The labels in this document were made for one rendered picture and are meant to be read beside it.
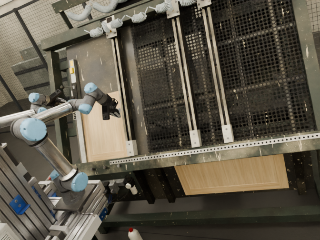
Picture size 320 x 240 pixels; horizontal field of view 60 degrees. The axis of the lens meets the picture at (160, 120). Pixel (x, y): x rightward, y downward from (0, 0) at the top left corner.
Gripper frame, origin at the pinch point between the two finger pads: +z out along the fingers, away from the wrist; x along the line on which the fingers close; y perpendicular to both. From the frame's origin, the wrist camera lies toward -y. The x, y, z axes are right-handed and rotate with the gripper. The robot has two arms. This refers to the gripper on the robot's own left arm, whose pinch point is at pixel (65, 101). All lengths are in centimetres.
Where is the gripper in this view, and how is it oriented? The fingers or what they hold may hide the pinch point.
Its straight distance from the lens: 256.6
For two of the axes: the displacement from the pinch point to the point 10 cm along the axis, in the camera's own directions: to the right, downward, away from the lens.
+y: -5.2, 8.4, 1.6
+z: 4.0, 0.7, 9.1
